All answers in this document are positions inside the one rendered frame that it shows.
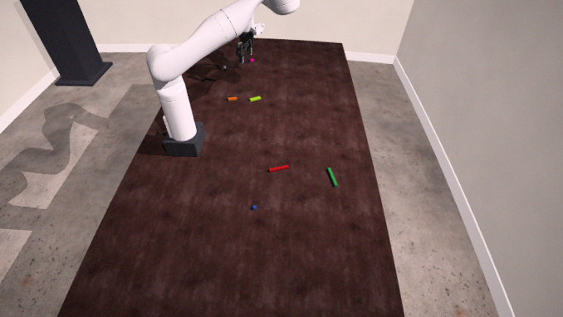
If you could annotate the red rod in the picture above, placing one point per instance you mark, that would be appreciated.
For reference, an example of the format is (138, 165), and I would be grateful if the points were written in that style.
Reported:
(278, 168)

